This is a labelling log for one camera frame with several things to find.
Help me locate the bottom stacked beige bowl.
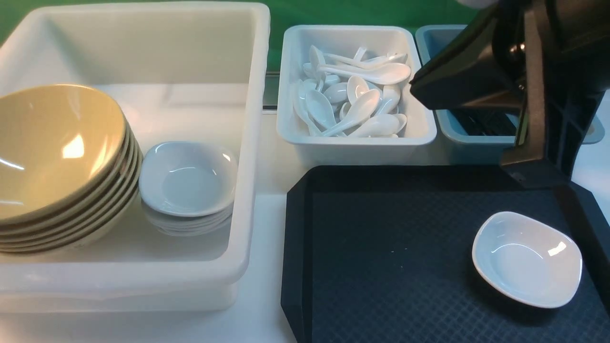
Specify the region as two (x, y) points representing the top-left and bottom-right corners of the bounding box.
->
(1, 172), (139, 255)

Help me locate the top stacked white dish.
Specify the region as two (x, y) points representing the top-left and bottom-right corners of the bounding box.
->
(139, 141), (238, 217)

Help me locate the grey-blue chopstick bin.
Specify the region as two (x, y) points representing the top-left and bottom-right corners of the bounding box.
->
(416, 25), (605, 166)

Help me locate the white spoon left bowl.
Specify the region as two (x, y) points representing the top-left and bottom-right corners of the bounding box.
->
(305, 90), (337, 130)

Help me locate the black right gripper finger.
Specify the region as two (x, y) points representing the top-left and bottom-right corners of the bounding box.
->
(501, 0), (608, 187)

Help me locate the beige noodle bowl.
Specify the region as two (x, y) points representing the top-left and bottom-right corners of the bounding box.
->
(0, 84), (130, 224)

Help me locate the stacked beige bowl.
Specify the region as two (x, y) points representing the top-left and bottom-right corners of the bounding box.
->
(1, 155), (142, 244)
(2, 136), (141, 236)
(1, 168), (140, 252)
(0, 130), (132, 234)
(1, 172), (139, 255)

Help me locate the large white plastic tub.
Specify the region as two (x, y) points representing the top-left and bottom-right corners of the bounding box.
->
(1, 2), (270, 313)

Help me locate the white soup spoon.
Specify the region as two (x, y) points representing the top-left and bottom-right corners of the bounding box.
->
(322, 90), (380, 137)

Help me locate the top stacked beige bowl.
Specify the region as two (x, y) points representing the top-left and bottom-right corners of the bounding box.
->
(0, 130), (132, 234)

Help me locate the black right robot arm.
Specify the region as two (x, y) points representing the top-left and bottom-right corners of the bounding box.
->
(410, 0), (610, 187)

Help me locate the white square sauce dish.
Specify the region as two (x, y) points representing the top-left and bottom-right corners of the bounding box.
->
(471, 212), (583, 309)

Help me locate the bottom stacked white dish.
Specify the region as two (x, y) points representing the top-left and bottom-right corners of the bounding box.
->
(145, 215), (233, 237)

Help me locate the black chopsticks bundle in bin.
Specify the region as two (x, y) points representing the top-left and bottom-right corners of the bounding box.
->
(449, 109), (517, 136)

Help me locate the stacked white dish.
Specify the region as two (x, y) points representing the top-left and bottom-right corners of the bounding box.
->
(140, 200), (234, 227)
(159, 222), (207, 229)
(145, 215), (233, 237)
(139, 141), (238, 217)

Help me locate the black serving tray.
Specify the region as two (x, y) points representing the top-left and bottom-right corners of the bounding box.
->
(281, 165), (610, 343)

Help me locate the white spoon front right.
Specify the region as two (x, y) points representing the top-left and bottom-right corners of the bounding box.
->
(348, 114), (400, 138)

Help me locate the white spoon centre upright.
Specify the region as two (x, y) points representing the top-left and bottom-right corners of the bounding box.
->
(346, 75), (370, 105)

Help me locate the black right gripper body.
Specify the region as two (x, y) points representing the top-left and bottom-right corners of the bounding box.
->
(410, 0), (527, 110)

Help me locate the white spoon bin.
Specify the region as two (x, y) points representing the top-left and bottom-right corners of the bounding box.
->
(277, 25), (437, 168)

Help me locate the white spoon far left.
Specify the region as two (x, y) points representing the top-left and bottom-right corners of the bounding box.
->
(290, 80), (322, 136)

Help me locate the white spoon back thin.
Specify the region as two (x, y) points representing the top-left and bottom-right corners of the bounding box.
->
(323, 53), (408, 70)

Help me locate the long white spoon top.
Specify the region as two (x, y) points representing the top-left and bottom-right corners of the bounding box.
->
(316, 63), (412, 85)

